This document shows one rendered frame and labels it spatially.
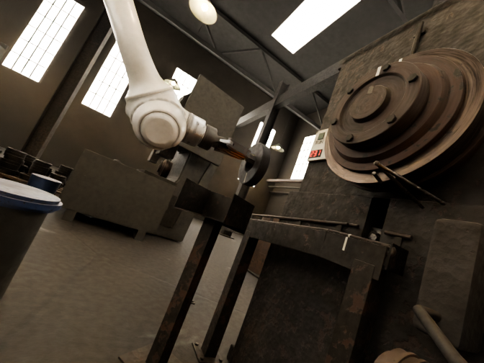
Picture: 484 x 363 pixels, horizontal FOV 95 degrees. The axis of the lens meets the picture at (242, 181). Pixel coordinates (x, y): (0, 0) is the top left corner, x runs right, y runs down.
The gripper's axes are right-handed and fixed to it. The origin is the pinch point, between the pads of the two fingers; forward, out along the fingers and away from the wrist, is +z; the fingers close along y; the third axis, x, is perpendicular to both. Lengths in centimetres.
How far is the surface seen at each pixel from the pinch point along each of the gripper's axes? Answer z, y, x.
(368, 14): 383, -359, 656
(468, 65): 29, 41, 35
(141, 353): -6, -29, -83
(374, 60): 47, -3, 74
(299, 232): 25.9, 2.7, -18.4
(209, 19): -13, -392, 353
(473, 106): 29, 44, 22
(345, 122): 21.2, 14.3, 21.9
